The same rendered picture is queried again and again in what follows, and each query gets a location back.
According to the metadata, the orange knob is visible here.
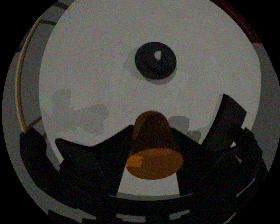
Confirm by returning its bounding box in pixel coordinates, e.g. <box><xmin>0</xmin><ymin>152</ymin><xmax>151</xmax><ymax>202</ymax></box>
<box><xmin>126</xmin><ymin>111</ymin><xmax>184</xmax><ymax>179</ymax></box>

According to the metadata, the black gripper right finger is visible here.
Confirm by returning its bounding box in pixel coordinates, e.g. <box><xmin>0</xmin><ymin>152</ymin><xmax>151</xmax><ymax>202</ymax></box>
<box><xmin>171</xmin><ymin>127</ymin><xmax>241</xmax><ymax>197</ymax></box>

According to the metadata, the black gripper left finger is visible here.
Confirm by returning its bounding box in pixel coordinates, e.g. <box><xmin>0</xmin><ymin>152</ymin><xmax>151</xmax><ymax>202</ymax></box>
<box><xmin>55</xmin><ymin>124</ymin><xmax>134</xmax><ymax>197</ymax></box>

